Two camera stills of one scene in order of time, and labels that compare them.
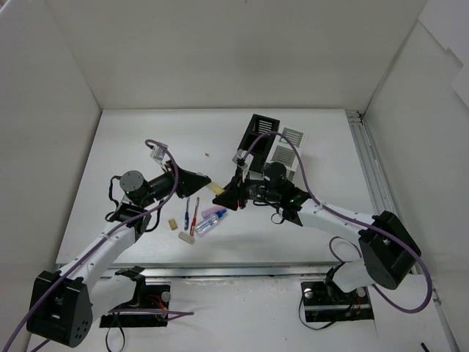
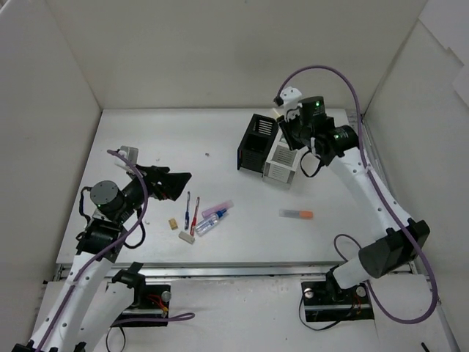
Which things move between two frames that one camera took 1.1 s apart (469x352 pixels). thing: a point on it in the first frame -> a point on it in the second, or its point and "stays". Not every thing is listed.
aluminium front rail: (163, 274) stays
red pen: (194, 218) stays
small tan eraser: (172, 223) stays
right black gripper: (239, 192) -> (288, 130)
